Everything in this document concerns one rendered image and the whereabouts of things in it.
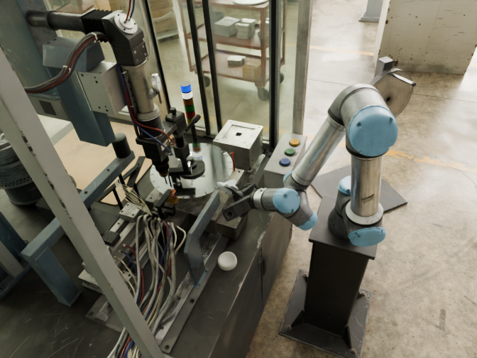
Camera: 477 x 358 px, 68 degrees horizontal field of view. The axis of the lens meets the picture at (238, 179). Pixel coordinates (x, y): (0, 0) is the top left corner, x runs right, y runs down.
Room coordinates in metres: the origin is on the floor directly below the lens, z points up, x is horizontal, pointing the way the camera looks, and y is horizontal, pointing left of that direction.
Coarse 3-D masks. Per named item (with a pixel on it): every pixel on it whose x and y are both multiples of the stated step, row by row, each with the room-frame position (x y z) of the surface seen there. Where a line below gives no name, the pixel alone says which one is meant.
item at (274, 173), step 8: (288, 136) 1.30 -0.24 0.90; (296, 136) 1.29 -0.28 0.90; (304, 136) 1.29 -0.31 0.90; (280, 144) 1.25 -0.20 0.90; (288, 144) 1.24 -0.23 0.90; (304, 144) 1.24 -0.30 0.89; (280, 152) 1.19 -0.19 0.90; (296, 152) 1.18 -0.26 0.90; (304, 152) 1.27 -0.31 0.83; (272, 160) 1.15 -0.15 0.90; (296, 160) 1.13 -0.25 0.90; (272, 168) 1.09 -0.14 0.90; (280, 168) 1.09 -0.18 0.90; (288, 168) 1.08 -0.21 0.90; (264, 176) 1.09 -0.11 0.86; (272, 176) 1.08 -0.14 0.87; (280, 176) 1.06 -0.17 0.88; (272, 184) 1.08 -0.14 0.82; (280, 184) 1.06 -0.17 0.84
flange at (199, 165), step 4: (180, 164) 1.09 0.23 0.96; (196, 164) 1.07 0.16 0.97; (200, 164) 1.08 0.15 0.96; (204, 164) 1.08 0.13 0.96; (192, 168) 1.05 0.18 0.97; (196, 168) 1.06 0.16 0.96; (200, 168) 1.06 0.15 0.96; (204, 168) 1.06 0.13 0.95; (192, 172) 1.04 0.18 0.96; (196, 172) 1.04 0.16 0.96; (200, 172) 1.04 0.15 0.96; (184, 176) 1.03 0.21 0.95; (188, 176) 1.02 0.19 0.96; (192, 176) 1.02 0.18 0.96; (196, 176) 1.02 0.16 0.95
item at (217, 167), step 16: (192, 144) 1.23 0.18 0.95; (208, 144) 1.22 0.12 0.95; (176, 160) 1.13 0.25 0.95; (208, 160) 1.12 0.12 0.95; (224, 160) 1.11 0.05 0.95; (208, 176) 1.02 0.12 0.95; (224, 176) 1.01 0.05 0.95; (176, 192) 0.94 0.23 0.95; (192, 192) 0.94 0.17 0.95; (208, 192) 0.93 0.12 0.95
